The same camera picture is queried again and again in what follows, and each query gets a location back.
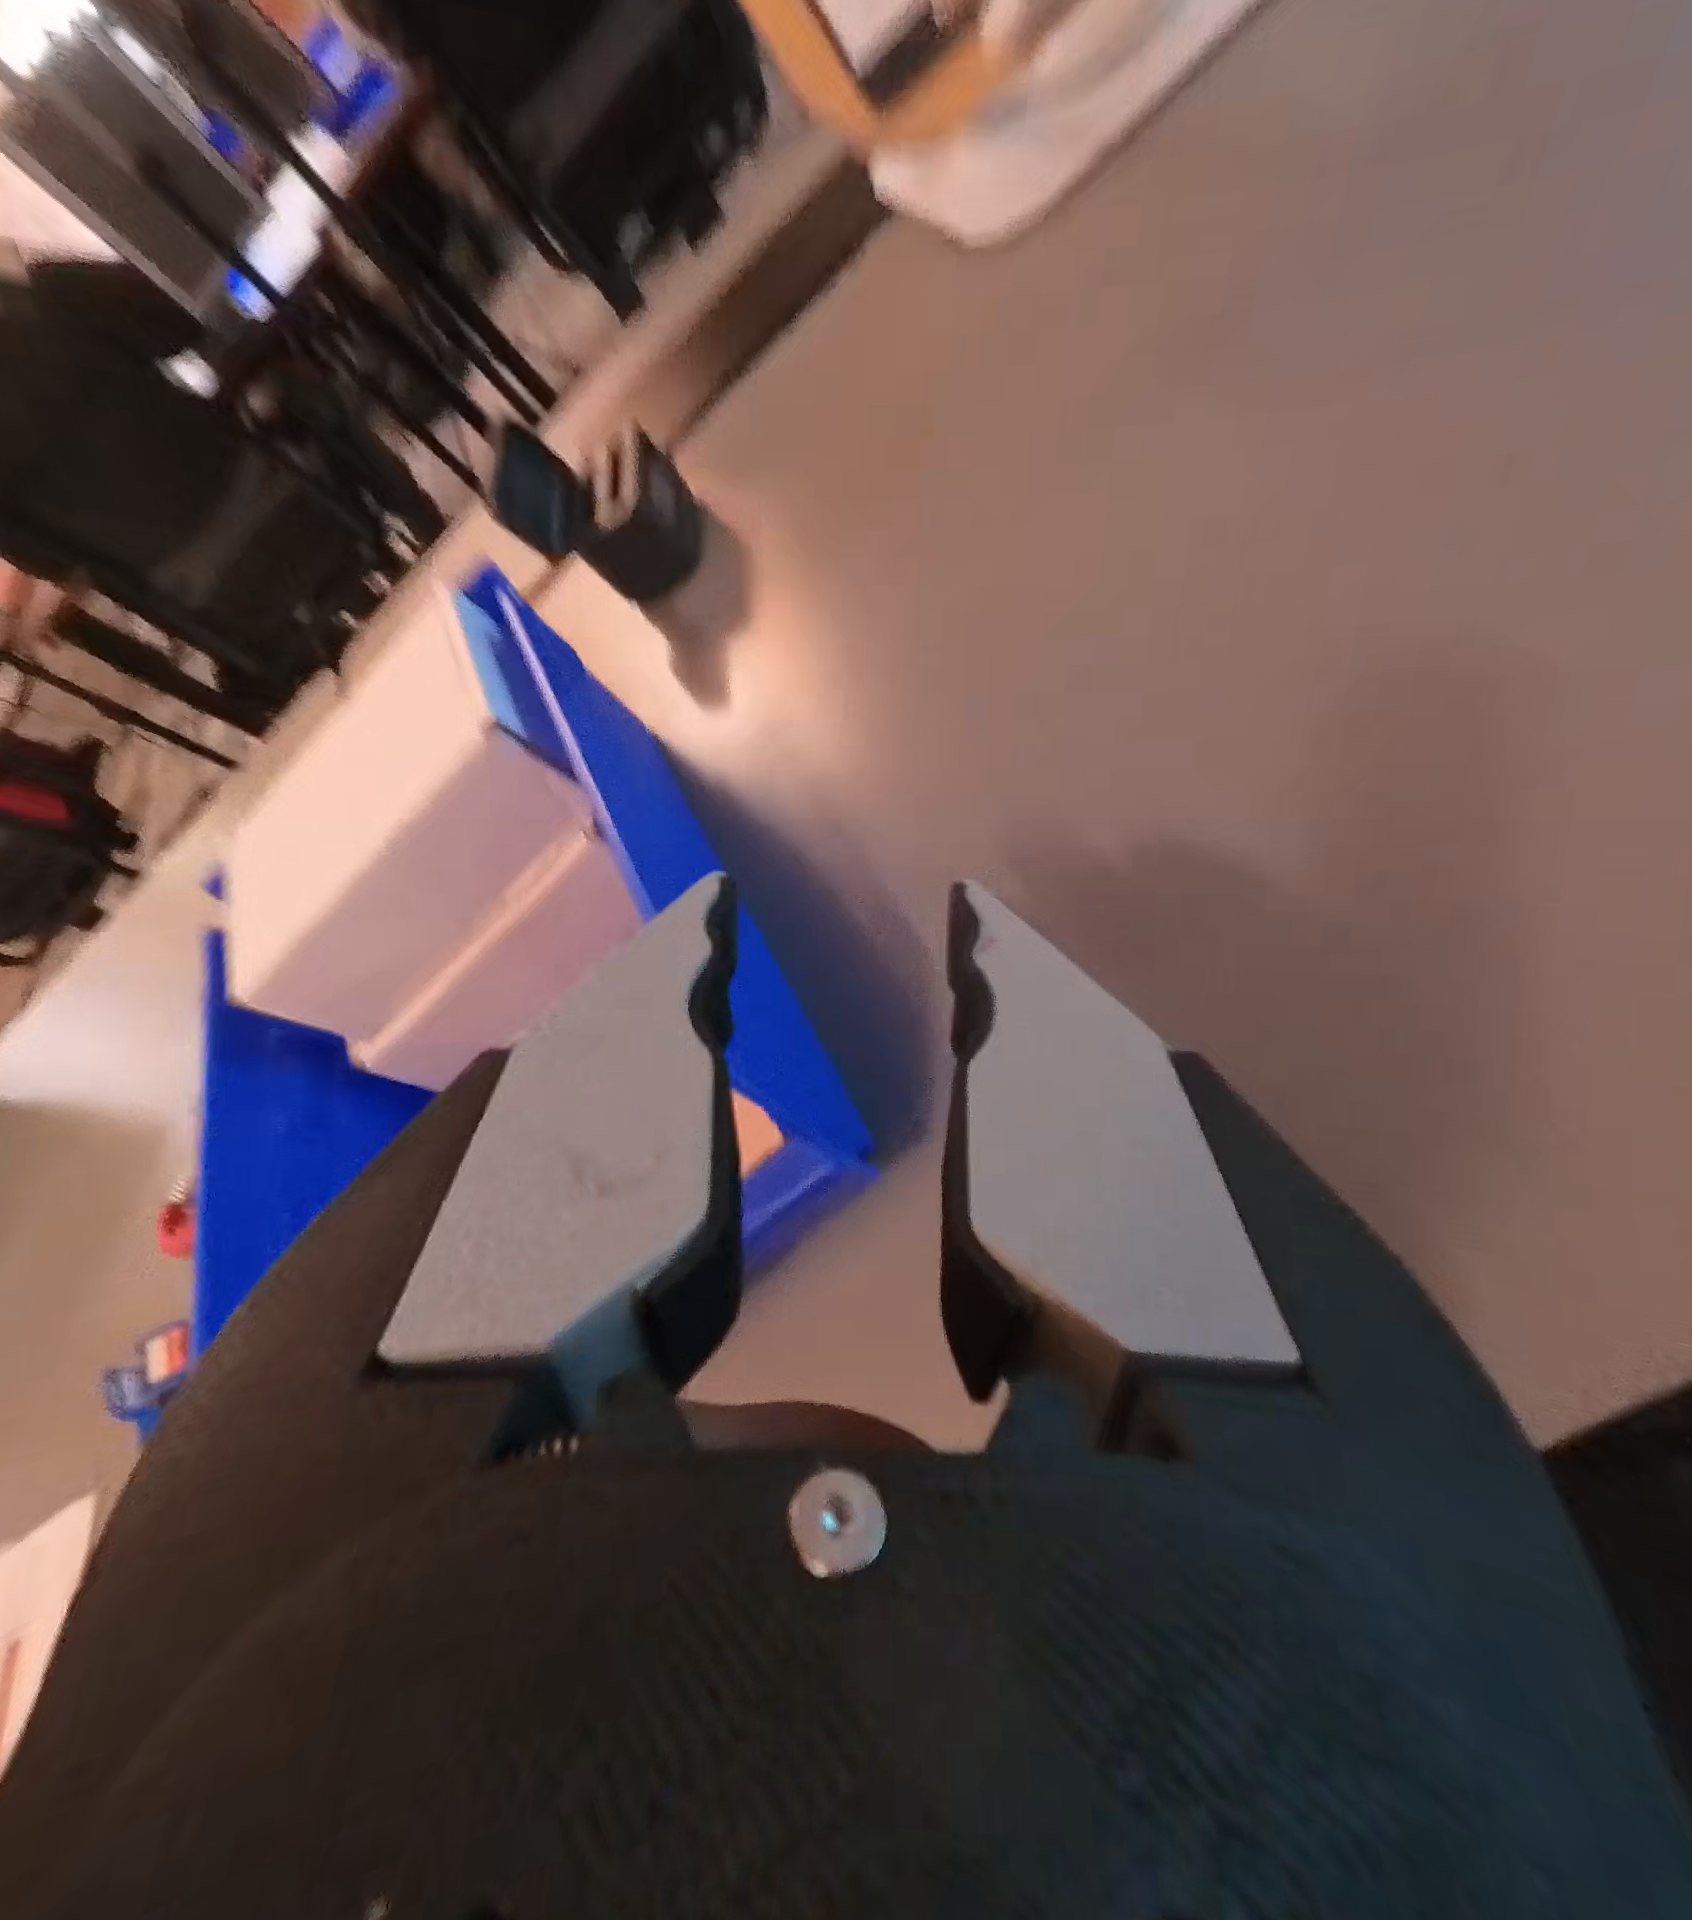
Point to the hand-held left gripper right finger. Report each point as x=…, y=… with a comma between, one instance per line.
x=1101, y=1190

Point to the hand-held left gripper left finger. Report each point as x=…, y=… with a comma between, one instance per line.
x=575, y=1171

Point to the blue plastic bin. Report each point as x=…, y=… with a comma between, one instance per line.
x=275, y=1140

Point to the black charging case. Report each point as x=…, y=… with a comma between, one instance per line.
x=625, y=517

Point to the instruction sheet on stand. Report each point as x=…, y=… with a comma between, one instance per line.
x=1023, y=167

